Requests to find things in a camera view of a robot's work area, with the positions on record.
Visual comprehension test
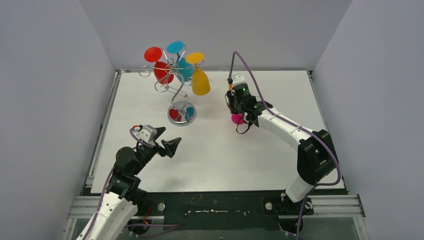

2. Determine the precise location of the magenta wine glass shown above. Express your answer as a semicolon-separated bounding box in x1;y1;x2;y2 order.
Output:
231;113;245;125

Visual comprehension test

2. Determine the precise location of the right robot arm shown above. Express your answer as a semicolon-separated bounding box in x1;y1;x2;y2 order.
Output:
225;83;341;215

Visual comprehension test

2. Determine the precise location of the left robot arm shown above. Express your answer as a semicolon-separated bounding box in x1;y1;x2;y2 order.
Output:
77;125;182;240

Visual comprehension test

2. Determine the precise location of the chrome wine glass rack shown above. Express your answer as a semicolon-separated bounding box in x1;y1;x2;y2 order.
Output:
138;47;197;127

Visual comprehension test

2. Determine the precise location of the yellow wine glass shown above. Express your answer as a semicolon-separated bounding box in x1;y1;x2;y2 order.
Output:
186;52;211;96

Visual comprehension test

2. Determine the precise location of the red wine glass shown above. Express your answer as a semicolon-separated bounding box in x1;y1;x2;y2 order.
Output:
144;46;174;85

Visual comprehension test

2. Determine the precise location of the blue wine glass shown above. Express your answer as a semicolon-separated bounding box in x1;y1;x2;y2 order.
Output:
166;41;195;83

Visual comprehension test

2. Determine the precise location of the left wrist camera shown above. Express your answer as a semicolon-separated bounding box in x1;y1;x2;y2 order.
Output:
129;125;157;146

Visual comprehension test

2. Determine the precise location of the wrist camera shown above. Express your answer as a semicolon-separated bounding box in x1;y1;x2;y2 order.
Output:
129;125;157;146
227;73;246;89

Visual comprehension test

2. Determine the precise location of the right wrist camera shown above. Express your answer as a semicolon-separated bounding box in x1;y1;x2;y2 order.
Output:
227;73;246;89

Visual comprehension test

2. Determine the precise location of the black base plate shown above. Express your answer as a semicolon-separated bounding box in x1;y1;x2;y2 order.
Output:
115;188;349;233

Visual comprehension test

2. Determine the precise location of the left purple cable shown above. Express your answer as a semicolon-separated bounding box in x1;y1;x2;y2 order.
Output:
81;125;180;240

